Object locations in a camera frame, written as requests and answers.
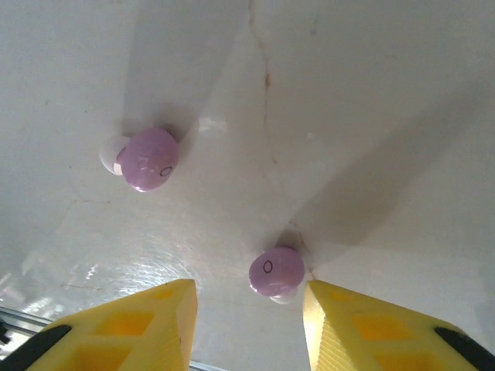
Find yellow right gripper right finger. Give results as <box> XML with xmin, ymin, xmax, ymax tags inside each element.
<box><xmin>302</xmin><ymin>279</ymin><xmax>495</xmax><ymax>371</ymax></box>

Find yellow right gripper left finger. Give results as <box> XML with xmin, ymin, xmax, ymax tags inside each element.
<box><xmin>0</xmin><ymin>278</ymin><xmax>199</xmax><ymax>371</ymax></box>

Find pink oval case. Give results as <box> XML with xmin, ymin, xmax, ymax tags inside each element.
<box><xmin>99</xmin><ymin>127</ymin><xmax>182</xmax><ymax>193</ymax></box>

